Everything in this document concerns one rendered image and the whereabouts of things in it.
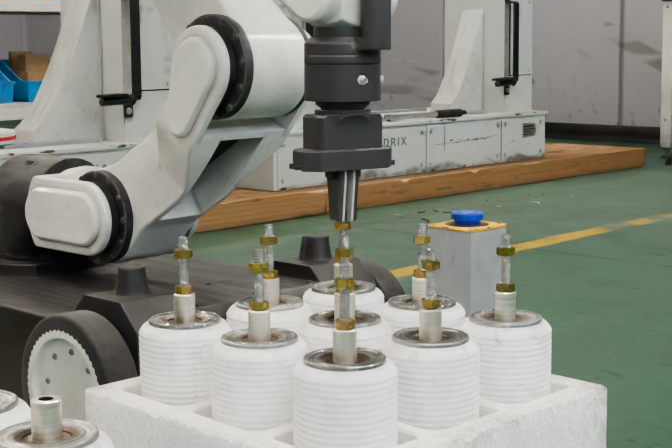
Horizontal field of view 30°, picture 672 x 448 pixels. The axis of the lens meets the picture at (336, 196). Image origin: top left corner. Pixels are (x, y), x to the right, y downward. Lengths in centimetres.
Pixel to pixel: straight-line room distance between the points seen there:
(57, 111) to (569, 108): 402
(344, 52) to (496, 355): 38
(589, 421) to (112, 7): 254
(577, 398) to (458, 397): 16
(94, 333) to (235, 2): 48
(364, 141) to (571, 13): 567
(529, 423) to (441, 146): 332
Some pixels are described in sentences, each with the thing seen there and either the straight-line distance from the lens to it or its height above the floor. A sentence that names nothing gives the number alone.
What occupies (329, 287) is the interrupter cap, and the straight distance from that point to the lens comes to 149.
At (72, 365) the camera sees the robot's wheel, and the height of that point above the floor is 13.
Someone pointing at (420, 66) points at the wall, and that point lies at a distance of 771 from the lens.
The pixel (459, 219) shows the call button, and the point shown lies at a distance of 155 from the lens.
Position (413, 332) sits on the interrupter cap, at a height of 25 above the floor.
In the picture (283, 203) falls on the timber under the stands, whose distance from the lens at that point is 385.
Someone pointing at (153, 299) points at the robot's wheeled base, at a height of 21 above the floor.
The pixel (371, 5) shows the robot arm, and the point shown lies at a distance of 140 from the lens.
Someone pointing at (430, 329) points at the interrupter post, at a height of 26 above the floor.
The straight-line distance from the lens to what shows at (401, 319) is 136.
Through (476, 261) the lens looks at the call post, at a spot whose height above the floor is 27.
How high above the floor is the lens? 54
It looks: 7 degrees down
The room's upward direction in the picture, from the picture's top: straight up
